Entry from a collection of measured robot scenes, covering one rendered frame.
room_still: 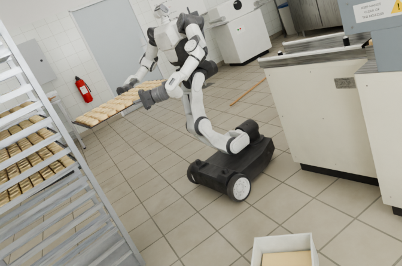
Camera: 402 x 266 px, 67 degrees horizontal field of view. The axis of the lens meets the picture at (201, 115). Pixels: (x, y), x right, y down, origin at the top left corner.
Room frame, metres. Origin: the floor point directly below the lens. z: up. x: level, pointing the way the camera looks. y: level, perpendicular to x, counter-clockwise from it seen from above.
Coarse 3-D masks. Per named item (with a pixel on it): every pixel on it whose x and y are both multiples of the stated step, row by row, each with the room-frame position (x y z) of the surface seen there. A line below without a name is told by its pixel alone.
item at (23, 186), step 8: (56, 160) 1.70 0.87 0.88; (64, 160) 1.64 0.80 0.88; (72, 160) 1.64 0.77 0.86; (48, 168) 1.62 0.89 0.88; (56, 168) 1.56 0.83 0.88; (64, 168) 1.52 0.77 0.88; (32, 176) 1.60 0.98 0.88; (40, 176) 1.57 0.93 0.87; (48, 176) 1.48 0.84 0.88; (16, 184) 1.57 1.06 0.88; (24, 184) 1.52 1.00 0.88; (32, 184) 1.53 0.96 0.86; (8, 192) 1.55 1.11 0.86; (16, 192) 1.45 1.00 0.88; (24, 192) 1.42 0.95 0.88; (0, 200) 1.43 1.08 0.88; (8, 200) 1.39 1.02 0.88
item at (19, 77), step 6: (0, 48) 1.89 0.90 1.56; (12, 60) 1.90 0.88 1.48; (12, 66) 1.89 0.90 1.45; (18, 78) 1.89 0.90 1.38; (30, 90) 1.90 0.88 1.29; (30, 96) 1.89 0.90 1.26; (96, 198) 1.90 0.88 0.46; (102, 210) 1.90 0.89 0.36; (108, 222) 1.89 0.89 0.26; (114, 234) 1.89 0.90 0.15
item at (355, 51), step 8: (336, 48) 1.53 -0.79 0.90; (344, 48) 1.49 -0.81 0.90; (352, 48) 1.45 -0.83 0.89; (360, 48) 1.42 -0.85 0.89; (280, 56) 1.84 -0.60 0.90; (288, 56) 1.78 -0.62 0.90; (296, 56) 1.73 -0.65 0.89; (304, 56) 1.69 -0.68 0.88; (312, 56) 1.65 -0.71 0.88; (320, 56) 1.61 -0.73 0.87; (328, 56) 1.57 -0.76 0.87; (336, 56) 1.53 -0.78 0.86; (344, 56) 1.49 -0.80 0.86; (352, 56) 1.46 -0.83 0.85; (360, 56) 1.43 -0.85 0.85; (264, 64) 1.95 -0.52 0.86; (272, 64) 1.89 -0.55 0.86; (280, 64) 1.84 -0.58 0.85; (288, 64) 1.79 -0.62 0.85; (296, 64) 1.75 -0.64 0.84
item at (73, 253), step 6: (102, 228) 1.86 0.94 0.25; (108, 228) 1.87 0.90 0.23; (96, 234) 1.84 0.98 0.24; (90, 240) 1.81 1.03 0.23; (78, 246) 1.77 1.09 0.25; (84, 246) 1.77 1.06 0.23; (72, 252) 1.75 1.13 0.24; (78, 252) 1.74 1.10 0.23; (66, 258) 1.72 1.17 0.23; (54, 264) 1.69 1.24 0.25; (60, 264) 1.69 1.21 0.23
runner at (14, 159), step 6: (48, 138) 1.49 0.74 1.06; (54, 138) 1.51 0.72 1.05; (36, 144) 1.46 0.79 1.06; (42, 144) 1.47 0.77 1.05; (30, 150) 1.44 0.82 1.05; (36, 150) 1.46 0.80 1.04; (18, 156) 1.42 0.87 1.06; (24, 156) 1.43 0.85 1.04; (6, 162) 1.39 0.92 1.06; (12, 162) 1.40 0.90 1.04; (0, 168) 1.37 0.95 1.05
